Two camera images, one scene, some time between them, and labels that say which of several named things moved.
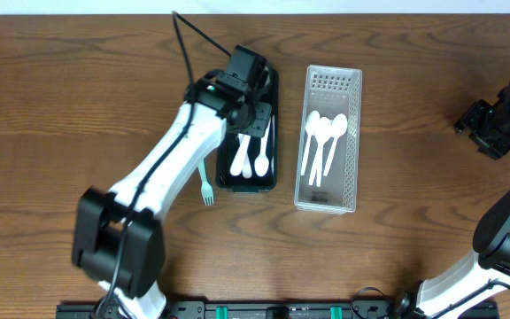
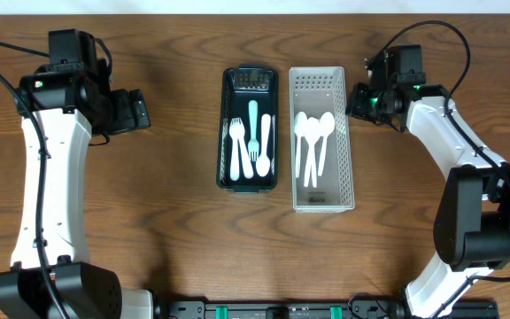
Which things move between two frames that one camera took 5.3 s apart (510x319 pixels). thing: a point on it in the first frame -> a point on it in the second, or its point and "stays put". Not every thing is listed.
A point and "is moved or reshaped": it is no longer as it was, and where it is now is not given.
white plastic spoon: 322,138 -> 311,150
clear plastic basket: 328,166 is moved or reshaped
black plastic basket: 227,149 stays put
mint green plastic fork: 206,189 -> 253,145
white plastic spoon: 338,127 -> 327,125
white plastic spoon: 322,131 -> 312,130
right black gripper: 473,120 -> 355,104
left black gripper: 259,122 -> 135,111
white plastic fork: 247,168 -> 235,132
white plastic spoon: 311,124 -> 300,124
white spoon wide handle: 261,165 stays put
